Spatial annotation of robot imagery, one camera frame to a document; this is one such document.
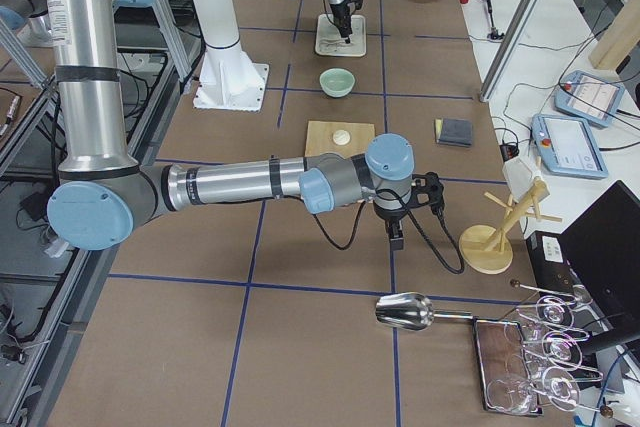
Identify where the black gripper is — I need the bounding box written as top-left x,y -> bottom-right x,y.
373,194 -> 411,250
330,0 -> 351,44

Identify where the white ceramic spoon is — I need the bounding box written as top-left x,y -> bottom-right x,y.
319,39 -> 351,48

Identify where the green ceramic bowl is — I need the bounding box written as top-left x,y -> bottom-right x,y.
319,68 -> 356,98

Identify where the white steamed bun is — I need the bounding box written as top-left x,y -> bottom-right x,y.
332,129 -> 351,146

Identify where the white bear tray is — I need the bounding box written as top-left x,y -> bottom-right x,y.
315,14 -> 366,57

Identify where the metal scoop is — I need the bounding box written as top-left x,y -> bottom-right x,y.
375,292 -> 474,331

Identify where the wooden mug tree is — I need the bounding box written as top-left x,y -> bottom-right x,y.
459,176 -> 562,275

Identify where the wooden cutting board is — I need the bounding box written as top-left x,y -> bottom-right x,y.
305,120 -> 375,158

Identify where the grey folded cloth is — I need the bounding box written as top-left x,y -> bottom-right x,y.
434,118 -> 473,147

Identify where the black glass rack tray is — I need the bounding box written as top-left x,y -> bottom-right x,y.
472,318 -> 543,418

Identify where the lower teach pendant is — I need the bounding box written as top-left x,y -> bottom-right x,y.
531,114 -> 609,179

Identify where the teach pendant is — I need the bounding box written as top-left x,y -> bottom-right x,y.
531,114 -> 609,179
555,70 -> 626,128

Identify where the clear wine glass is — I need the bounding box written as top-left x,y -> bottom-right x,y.
486,374 -> 535,416

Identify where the black monitor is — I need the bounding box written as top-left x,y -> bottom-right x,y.
560,180 -> 639,320

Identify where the upper teach pendant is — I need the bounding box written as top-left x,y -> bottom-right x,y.
555,70 -> 626,128

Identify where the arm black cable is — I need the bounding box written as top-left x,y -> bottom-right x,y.
309,189 -> 466,275

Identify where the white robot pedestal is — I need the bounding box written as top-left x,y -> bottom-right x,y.
193,0 -> 269,112

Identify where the aluminium frame post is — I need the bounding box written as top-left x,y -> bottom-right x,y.
479,0 -> 539,102

